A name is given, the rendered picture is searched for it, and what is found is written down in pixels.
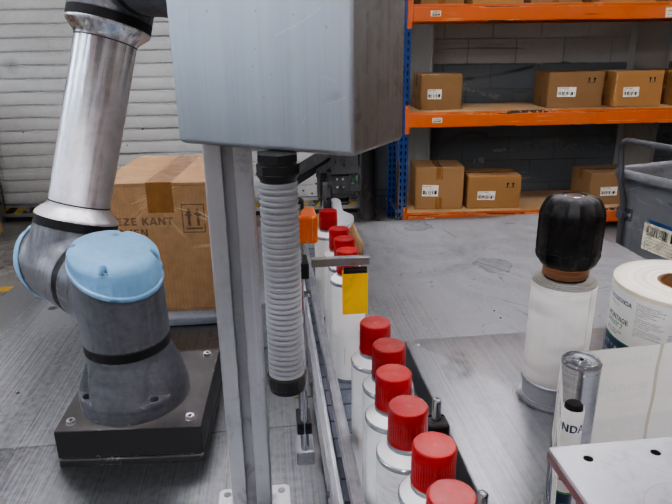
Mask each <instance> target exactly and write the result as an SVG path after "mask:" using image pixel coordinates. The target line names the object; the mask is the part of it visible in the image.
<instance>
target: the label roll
mask: <svg viewBox="0 0 672 504"><path fill-rule="evenodd" d="M670 342H672V260H639V261H632V262H628V263H625V264H622V265H620V266H618V267H617V268H616V269H615V270H614V274H613V280H612V287H611V294H610V300H609V307H608V314H607V320H606V327H605V333H604V340H603V347H602V349H611V348H624V347H635V346H644V345H652V344H662V343H670Z"/></svg>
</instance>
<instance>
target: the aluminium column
mask: <svg viewBox="0 0 672 504"><path fill-rule="evenodd" d="M202 154H203V166H204V177H205V189H206V200H207V212H208V223H209V235H210V246H211V258H212V269H213V281H214V292H215V304H216V315H217V327H218V338H219V350H220V361H221V373H222V384H223V396H224V407H225V419H226V430H227V442H228V453H229V465H230V476H231V488H232V499H233V504H273V493H272V476H271V459H270V442H269V426H268V409H267V392H266V375H265V358H264V341H263V325H262V308H261V291H260V274H259V257H258V240H257V224H256V207H255V190H254V173H253V156H252V148H240V147H228V146H216V145H203V144H202Z"/></svg>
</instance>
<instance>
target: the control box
mask: <svg viewBox="0 0 672 504"><path fill-rule="evenodd" d="M166 3H167V13H168V23H169V33H170V43H171V53H172V63H173V74H174V84H175V94H176V104H177V114H178V124H179V134H180V139H181V141H182V142H185V143H191V144H203V145H216V146H228V147H240V148H253V149H265V150H277V151H290V152H302V153H314V154H327V155H339V156H351V157H352V156H355V155H358V154H361V153H363V152H366V151H369V150H372V149H375V148H377V147H380V146H383V145H386V144H388V143H391V142H394V141H397V140H399V139H401V136H402V107H403V64H404V21H405V0H166Z"/></svg>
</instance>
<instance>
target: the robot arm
mask: <svg viewBox="0 0 672 504"><path fill-rule="evenodd" d="M64 17H65V18H66V20H67V21H68V23H69V24H70V26H71V27H72V29H73V39H72V46H71V52H70V58H69V65H68V71H67V77H66V84H65V90H64V97H63V103H62V109H61V116H60V122H59V129H58V135H57V141H56V148H55V154H54V160H53V167H52V173H51V180H50V186H49V192H48V198H47V200H46V201H45V202H44V203H42V204H41V205H39V206H38V207H36V208H34V211H33V218H32V223H31V225H30V226H28V228H27V229H26V230H25V231H23V232H22V233H21V234H20V236H19V237H18V239H17V241H16V243H15V246H14V250H13V264H14V269H15V272H16V274H17V276H18V278H19V279H20V281H21V282H22V283H23V284H24V285H25V286H26V287H27V288H28V289H29V290H30V291H31V292H32V293H33V294H34V295H36V296H37V297H39V298H40V299H43V300H45V301H48V302H50V303H51V304H53V305H55V306H56V307H58V308H60V309H61V310H63V311H65V312H66V313H68V314H70V315H71V316H73V317H75V318H76V320H77V322H78V325H79V330H80V335H81V340H82V345H83V350H84V356H85V357H84V362H83V368H82V373H81V379H80V384H79V389H78V396H79V401H80V406H81V410H82V412H83V414H84V415H85V416H86V417H87V418H88V419H89V420H91V421H93V422H95V423H98V424H101V425H106V426H117V427H120V426H132V425H138V424H142V423H146V422H149V421H152V420H155V419H157V418H160V417H162V416H164V415H166V414H167V413H169V412H171V411H172V410H174V409H175V408H176V407H177V406H179V405H180V404H181V403H182V402H183V400H184V399H185V398H186V396H187V394H188V392H189V389H190V382H189V374H188V370H187V367H186V365H185V363H184V361H183V359H182V358H181V356H180V354H179V352H178V350H177V348H176V347H175V345H174V343H173V341H172V339H171V332H170V324H169V317H168V309H167V301H166V294H165V286H164V267H163V264H162V262H161V259H160V254H159V250H158V248H157V246H156V245H155V244H154V243H153V242H152V241H151V240H150V239H149V238H147V237H145V236H143V235H141V234H138V233H135V232H131V231H125V232H120V231H119V230H118V225H119V222H118V221H117V219H116V218H115V217H114V215H113V214H112V213H111V210H110V207H111V201H112V195H113V190H114V184H115V178H116V172H117V166H118V160H119V154H120V148H121V142H122V136H123V130H124V124H125V119H126V113H127V107H128V101H129V95H130V89H131V83H132V77H133V71H134V65H135V59H136V54H137V50H138V48H139V47H140V46H142V45H143V44H145V43H147V42H148V41H150V38H151V33H152V27H153V21H154V17H164V18H168V13H167V3H166V0H66V3H65V10H64ZM299 172H300V173H299V175H298V177H297V179H296V180H297V181H298V185H299V184H300V183H302V182H303V181H305V180H306V179H308V178H309V177H311V176H313V175H314V174H316V177H317V193H318V200H320V209H324V208H333V209H336V210H337V226H346V227H348V228H350V227H351V226H352V224H353V222H354V217H353V215H352V214H350V213H347V212H345V211H343V210H342V205H341V203H349V201H357V199H358V195H357V192H362V188H361V176H360V166H358V156H357V155H355V156H352V157H351V156H339V155H327V154H313V155H311V156H310V157H308V158H307V159H305V160H303V161H302V162H300V163H299ZM357 174H358V176H359V186H358V184H357V183H356V176H357ZM298 185H297V186H298ZM331 202H332V203H331Z"/></svg>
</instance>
